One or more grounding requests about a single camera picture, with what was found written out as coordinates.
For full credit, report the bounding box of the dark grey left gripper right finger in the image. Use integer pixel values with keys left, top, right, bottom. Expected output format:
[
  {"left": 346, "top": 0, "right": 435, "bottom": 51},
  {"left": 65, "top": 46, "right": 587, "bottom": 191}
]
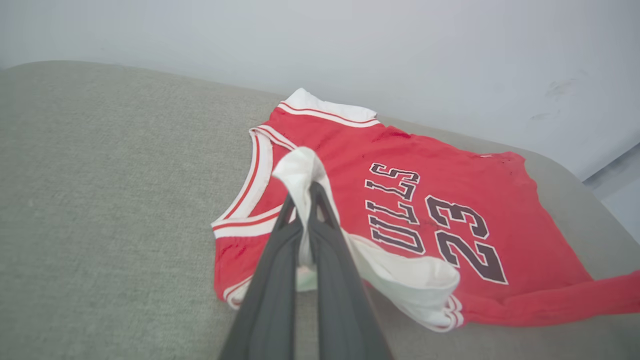
[{"left": 307, "top": 181, "right": 394, "bottom": 360}]

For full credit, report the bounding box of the red and white basketball jersey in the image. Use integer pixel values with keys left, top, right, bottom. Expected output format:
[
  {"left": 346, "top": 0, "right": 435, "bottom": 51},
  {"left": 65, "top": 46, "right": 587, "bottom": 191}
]
[{"left": 210, "top": 88, "right": 640, "bottom": 334}]

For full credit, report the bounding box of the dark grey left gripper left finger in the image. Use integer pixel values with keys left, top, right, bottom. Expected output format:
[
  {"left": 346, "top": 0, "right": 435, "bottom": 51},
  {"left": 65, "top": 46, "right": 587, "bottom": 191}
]
[{"left": 218, "top": 192, "right": 306, "bottom": 360}]

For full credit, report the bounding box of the grey fabric sofa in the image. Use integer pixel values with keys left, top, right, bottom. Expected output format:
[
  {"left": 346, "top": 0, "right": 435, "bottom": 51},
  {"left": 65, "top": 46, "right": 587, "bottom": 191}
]
[{"left": 0, "top": 60, "right": 640, "bottom": 360}]

